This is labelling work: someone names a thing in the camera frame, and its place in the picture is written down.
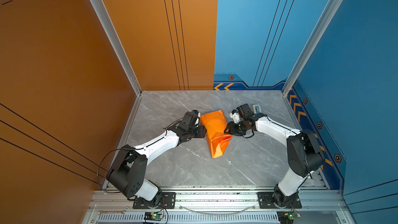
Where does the yellow orange wrapping paper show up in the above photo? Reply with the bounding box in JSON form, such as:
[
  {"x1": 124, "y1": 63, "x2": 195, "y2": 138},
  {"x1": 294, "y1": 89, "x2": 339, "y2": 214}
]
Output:
[{"x1": 200, "y1": 110, "x2": 232, "y2": 158}]

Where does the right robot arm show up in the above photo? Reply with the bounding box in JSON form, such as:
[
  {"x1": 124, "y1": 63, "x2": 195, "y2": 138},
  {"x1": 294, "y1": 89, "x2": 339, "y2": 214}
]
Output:
[{"x1": 224, "y1": 114, "x2": 325, "y2": 208}]

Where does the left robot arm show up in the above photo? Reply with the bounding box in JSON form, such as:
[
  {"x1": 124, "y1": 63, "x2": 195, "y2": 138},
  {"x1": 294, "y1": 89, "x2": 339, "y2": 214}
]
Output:
[{"x1": 106, "y1": 124, "x2": 207, "y2": 207}]

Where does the white tape dispenser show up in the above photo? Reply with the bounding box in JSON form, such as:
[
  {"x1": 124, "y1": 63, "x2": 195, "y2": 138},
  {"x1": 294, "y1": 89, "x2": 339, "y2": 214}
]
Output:
[{"x1": 252, "y1": 104, "x2": 262, "y2": 114}]

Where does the left green circuit board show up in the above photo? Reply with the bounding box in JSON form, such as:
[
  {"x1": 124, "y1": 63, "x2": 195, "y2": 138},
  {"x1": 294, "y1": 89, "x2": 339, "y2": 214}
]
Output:
[{"x1": 143, "y1": 212, "x2": 165, "y2": 224}]

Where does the green circuit board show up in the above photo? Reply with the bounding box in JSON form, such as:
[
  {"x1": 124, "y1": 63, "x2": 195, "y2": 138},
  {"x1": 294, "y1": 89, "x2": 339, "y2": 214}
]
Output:
[
  {"x1": 143, "y1": 212, "x2": 165, "y2": 224},
  {"x1": 277, "y1": 212, "x2": 294, "y2": 224}
]

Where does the right green circuit board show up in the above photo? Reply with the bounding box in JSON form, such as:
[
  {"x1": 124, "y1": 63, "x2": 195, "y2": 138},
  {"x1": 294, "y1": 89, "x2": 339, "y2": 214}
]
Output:
[{"x1": 277, "y1": 212, "x2": 294, "y2": 224}]

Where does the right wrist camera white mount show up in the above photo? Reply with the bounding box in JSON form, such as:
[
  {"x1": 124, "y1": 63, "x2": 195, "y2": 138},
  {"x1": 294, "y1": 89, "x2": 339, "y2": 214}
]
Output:
[{"x1": 230, "y1": 104, "x2": 254, "y2": 123}]

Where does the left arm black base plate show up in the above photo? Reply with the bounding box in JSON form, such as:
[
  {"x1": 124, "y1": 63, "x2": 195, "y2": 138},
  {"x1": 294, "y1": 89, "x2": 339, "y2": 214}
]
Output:
[{"x1": 133, "y1": 192, "x2": 176, "y2": 209}]

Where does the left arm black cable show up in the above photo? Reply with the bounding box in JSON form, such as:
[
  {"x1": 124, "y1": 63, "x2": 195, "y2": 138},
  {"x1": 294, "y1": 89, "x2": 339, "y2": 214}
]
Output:
[{"x1": 97, "y1": 147, "x2": 137, "y2": 194}]

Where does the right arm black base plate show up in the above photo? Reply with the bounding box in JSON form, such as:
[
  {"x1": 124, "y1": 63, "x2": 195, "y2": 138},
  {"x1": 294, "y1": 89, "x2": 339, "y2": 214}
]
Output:
[{"x1": 257, "y1": 192, "x2": 302, "y2": 209}]

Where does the clear tube on rail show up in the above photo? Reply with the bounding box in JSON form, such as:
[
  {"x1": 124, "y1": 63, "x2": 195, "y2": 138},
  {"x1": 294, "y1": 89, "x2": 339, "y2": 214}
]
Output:
[{"x1": 179, "y1": 205, "x2": 256, "y2": 216}]

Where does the aluminium front rail frame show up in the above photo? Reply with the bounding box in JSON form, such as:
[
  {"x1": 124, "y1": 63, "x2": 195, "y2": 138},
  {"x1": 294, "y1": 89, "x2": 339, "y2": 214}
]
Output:
[{"x1": 83, "y1": 186, "x2": 355, "y2": 224}]

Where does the left aluminium corner post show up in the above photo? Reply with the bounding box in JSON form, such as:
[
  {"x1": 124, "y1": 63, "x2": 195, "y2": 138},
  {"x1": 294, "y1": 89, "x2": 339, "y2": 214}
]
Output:
[{"x1": 89, "y1": 0, "x2": 142, "y2": 96}]

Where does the aluminium corner post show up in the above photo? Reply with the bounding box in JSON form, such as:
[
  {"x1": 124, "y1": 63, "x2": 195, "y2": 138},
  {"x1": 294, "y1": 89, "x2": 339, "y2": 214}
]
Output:
[
  {"x1": 282, "y1": 0, "x2": 343, "y2": 96},
  {"x1": 89, "y1": 0, "x2": 142, "y2": 96}
]

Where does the right aluminium corner post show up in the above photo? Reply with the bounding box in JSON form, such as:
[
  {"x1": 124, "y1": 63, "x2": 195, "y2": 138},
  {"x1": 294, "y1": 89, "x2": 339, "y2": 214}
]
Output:
[{"x1": 282, "y1": 0, "x2": 343, "y2": 96}]

